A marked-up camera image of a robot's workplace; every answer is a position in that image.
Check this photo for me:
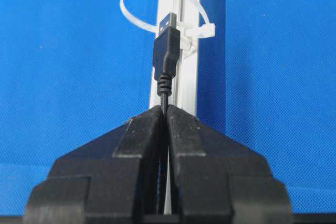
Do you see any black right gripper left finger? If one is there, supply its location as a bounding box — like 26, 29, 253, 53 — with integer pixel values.
23, 106, 163, 223

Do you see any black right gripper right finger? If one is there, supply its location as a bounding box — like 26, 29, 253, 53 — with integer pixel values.
166, 105, 292, 223

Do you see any black USB cable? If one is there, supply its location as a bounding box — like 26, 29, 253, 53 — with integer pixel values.
152, 12, 181, 214

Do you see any white zip tie loop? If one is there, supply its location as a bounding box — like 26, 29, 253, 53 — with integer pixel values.
120, 0, 215, 38

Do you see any aluminium extrusion frame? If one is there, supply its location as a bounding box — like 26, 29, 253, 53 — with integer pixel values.
156, 0, 199, 116

